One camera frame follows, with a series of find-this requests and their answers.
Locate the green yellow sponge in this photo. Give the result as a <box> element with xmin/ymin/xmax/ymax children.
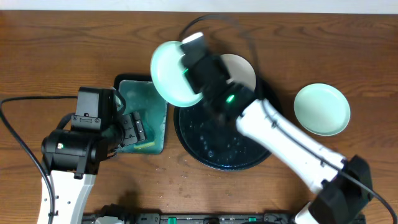
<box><xmin>133</xmin><ymin>141</ymin><xmax>155</xmax><ymax>150</ymax></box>

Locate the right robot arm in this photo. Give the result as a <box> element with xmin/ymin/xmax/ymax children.
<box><xmin>181</xmin><ymin>53</ymin><xmax>375</xmax><ymax>223</ymax></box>

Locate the pale green plate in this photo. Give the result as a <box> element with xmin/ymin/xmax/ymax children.
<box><xmin>294</xmin><ymin>83</ymin><xmax>351</xmax><ymax>136</ymax></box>

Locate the black rectangular water tray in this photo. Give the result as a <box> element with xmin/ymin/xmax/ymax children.
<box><xmin>114</xmin><ymin>73</ymin><xmax>168</xmax><ymax>154</ymax></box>

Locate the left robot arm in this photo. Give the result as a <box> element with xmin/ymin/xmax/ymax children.
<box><xmin>37</xmin><ymin>111</ymin><xmax>146</xmax><ymax>223</ymax></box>

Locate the white plate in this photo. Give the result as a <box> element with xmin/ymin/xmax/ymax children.
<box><xmin>221</xmin><ymin>54</ymin><xmax>256</xmax><ymax>91</ymax></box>

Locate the light teal plate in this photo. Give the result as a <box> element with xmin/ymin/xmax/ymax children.
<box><xmin>150</xmin><ymin>41</ymin><xmax>203</xmax><ymax>108</ymax></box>

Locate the black round tray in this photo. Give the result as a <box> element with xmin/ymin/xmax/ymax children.
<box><xmin>173</xmin><ymin>74</ymin><xmax>282</xmax><ymax>172</ymax></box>

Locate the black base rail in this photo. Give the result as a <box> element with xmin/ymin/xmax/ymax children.
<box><xmin>81</xmin><ymin>213</ymin><xmax>294</xmax><ymax>224</ymax></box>

